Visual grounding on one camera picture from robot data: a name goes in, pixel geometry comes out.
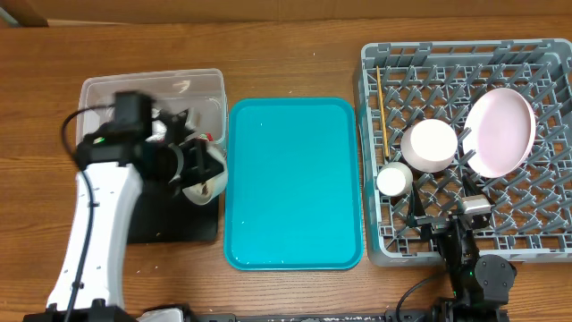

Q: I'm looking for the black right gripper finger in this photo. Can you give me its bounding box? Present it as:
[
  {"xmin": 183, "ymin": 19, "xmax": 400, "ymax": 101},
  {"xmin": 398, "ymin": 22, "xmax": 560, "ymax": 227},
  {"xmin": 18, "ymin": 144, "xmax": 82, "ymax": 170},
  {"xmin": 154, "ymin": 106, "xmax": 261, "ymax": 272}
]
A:
[
  {"xmin": 407, "ymin": 183, "xmax": 425, "ymax": 219},
  {"xmin": 461, "ymin": 174, "xmax": 492, "ymax": 201}
]

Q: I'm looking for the red silver snack wrapper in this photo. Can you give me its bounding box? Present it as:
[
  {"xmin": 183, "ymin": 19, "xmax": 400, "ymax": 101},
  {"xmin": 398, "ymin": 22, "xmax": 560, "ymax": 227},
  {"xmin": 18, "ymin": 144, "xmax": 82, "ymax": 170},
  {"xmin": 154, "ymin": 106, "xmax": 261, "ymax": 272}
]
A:
[{"xmin": 198, "ymin": 132, "xmax": 214, "ymax": 141}]

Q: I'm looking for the grey bowl with food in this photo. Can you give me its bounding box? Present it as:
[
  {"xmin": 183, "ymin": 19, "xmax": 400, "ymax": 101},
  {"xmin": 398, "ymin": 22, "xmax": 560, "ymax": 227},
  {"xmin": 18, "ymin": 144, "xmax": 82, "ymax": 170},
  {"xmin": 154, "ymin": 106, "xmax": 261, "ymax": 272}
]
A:
[{"xmin": 182, "ymin": 142, "xmax": 228, "ymax": 206}]

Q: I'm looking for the white paper cup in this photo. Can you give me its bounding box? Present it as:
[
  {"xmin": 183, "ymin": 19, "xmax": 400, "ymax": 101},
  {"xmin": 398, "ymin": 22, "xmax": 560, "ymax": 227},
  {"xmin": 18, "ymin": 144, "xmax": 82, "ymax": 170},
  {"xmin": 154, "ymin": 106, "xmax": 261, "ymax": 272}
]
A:
[{"xmin": 376, "ymin": 162, "xmax": 413, "ymax": 197}]

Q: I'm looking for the pink bowl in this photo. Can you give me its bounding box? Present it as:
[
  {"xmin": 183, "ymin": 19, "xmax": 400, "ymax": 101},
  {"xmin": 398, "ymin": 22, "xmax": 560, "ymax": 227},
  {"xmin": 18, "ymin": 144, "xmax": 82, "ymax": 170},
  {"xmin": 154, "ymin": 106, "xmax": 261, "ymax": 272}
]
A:
[{"xmin": 400, "ymin": 119, "xmax": 458, "ymax": 173}]

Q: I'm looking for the white round plate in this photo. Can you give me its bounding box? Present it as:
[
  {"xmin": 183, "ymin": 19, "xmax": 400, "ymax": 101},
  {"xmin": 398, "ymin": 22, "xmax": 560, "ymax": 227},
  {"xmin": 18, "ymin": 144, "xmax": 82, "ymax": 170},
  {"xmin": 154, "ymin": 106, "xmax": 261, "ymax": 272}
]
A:
[{"xmin": 462, "ymin": 88, "xmax": 536, "ymax": 178}]

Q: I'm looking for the wooden chopstick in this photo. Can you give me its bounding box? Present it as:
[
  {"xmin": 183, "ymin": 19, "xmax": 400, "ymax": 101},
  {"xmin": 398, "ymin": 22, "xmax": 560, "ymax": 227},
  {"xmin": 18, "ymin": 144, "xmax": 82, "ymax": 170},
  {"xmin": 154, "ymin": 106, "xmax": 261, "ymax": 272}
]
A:
[{"xmin": 376, "ymin": 66, "xmax": 390, "ymax": 160}]

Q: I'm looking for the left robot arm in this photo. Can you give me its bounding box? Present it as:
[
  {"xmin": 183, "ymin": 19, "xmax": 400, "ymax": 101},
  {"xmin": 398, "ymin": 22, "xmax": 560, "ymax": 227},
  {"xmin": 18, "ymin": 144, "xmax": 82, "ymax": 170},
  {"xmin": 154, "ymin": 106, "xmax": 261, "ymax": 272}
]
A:
[{"xmin": 33, "ymin": 91, "xmax": 364, "ymax": 321}]

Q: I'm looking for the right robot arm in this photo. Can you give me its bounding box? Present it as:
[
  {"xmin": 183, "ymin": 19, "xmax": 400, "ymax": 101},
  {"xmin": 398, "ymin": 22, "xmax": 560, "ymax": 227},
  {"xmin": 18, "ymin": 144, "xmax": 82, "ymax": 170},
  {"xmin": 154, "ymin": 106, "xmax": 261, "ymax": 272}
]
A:
[{"xmin": 395, "ymin": 174, "xmax": 517, "ymax": 321}]

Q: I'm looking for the grey dishwasher rack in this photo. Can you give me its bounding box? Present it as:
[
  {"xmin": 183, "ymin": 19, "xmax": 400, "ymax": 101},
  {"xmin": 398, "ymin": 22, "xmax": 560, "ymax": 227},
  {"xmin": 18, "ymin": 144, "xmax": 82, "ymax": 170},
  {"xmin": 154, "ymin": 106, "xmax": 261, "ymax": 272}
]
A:
[{"xmin": 355, "ymin": 38, "xmax": 571, "ymax": 266}]

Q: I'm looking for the black tray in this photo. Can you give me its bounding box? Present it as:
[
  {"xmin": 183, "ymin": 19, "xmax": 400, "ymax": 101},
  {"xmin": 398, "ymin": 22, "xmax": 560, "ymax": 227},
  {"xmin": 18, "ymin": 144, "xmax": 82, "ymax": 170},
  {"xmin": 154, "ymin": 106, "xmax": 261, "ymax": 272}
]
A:
[{"xmin": 127, "ymin": 181, "xmax": 219, "ymax": 244}]

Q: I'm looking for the clear plastic bin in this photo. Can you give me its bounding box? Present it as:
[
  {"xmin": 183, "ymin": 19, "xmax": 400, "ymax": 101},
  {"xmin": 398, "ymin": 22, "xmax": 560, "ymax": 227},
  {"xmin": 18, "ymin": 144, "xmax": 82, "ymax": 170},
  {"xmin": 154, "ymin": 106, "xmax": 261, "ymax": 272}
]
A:
[{"xmin": 76, "ymin": 68, "xmax": 228, "ymax": 156}]

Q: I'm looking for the teal plastic tray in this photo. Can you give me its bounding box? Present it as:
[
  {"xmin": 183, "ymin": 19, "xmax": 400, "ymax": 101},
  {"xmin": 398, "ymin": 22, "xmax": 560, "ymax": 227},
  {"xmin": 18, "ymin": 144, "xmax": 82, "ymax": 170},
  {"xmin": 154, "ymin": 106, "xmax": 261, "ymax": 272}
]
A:
[{"xmin": 223, "ymin": 97, "xmax": 364, "ymax": 271}]

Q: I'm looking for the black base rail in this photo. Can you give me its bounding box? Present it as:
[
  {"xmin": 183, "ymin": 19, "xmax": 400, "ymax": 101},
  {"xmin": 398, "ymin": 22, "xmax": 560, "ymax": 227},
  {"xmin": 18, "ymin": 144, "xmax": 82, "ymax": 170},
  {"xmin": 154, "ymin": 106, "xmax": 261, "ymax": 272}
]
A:
[{"xmin": 133, "ymin": 301, "xmax": 510, "ymax": 322}]

